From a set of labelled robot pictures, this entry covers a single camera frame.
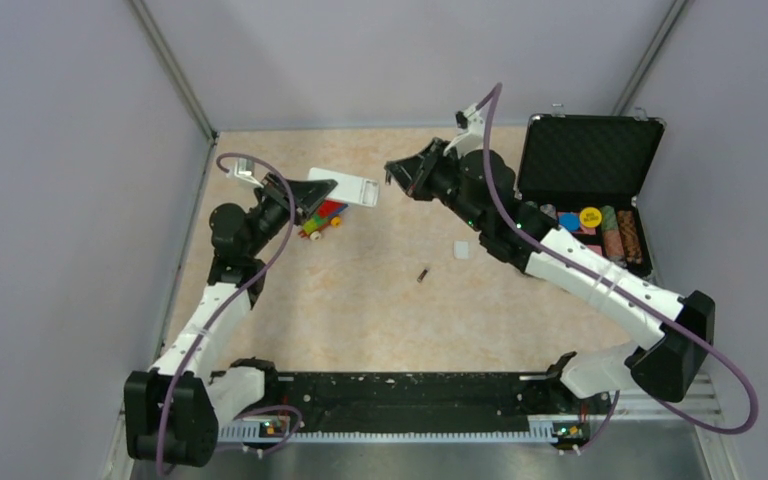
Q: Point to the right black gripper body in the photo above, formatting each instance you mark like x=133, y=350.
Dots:
x=443, y=181

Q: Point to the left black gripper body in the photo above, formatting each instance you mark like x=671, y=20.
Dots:
x=277, y=198

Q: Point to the white remote control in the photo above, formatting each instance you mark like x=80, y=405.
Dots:
x=350, y=189

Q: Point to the white battery cover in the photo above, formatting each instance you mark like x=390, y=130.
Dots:
x=461, y=250

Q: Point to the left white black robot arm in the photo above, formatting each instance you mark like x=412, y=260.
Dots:
x=174, y=409

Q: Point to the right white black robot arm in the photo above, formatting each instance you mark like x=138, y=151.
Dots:
x=479, y=188

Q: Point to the colourful toy brick car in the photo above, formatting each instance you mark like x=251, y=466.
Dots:
x=327, y=215

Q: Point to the blue round chip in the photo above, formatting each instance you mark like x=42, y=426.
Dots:
x=569, y=221

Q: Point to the black poker chip case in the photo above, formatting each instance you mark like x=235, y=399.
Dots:
x=578, y=161

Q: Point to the yellow dealer button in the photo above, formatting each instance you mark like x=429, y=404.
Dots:
x=590, y=217

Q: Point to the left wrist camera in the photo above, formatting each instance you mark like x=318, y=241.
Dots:
x=243, y=171

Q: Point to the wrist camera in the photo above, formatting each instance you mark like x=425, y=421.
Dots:
x=471, y=127
x=243, y=171

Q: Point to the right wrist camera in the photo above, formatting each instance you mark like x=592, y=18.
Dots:
x=471, y=127

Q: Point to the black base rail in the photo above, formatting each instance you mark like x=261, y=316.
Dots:
x=426, y=402

